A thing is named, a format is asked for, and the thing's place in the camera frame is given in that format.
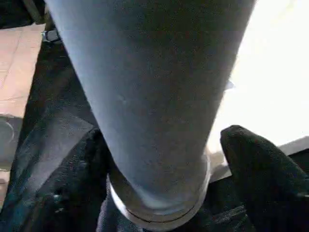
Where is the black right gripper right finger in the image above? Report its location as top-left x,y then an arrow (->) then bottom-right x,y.
220,125 -> 309,232

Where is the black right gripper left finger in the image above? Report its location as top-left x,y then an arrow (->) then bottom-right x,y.
31,128 -> 110,232

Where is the white plastic table top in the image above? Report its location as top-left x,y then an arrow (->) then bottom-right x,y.
106,0 -> 309,232

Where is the white plastic table leg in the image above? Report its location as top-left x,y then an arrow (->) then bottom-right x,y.
45,0 -> 257,219

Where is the black work mat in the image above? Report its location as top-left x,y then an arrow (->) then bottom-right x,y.
0,24 -> 252,232

